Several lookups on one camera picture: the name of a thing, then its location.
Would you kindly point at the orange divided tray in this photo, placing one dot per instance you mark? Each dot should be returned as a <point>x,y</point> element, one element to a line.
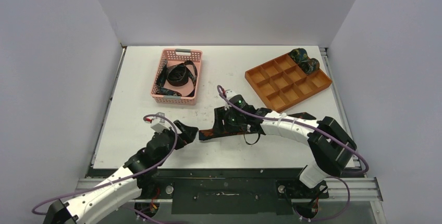
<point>281,83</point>

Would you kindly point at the rolled blue green tie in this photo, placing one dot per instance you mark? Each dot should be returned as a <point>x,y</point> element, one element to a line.
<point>298,55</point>

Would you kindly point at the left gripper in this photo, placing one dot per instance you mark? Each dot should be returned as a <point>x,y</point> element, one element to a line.
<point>187,135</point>

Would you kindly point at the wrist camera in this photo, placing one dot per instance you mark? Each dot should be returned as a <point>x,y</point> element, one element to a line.
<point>158,122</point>
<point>229,94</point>

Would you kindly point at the black orange floral tie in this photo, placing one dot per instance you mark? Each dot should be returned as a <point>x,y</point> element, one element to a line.
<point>295,127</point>

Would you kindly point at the dark tie in basket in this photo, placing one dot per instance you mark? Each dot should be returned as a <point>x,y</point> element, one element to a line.
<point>177,76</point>

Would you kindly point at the rolled dark floral tie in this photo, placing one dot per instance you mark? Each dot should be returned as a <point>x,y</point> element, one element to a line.
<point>309,66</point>

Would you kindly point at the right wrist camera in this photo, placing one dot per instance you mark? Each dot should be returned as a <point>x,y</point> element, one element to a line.
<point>229,94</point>

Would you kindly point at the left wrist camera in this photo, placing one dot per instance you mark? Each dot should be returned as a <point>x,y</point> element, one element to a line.
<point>158,122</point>

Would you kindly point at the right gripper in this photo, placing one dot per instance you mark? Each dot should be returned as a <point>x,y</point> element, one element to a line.
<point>218,123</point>

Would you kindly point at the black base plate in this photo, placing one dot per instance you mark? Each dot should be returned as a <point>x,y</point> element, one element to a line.
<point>227,191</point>

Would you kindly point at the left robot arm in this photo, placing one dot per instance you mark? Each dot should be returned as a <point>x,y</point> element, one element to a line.
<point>127,182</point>

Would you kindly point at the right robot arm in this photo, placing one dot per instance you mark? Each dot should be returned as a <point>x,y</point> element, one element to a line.
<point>331,146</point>

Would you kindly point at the pink plastic basket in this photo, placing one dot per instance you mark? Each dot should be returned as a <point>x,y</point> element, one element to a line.
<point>174,56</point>

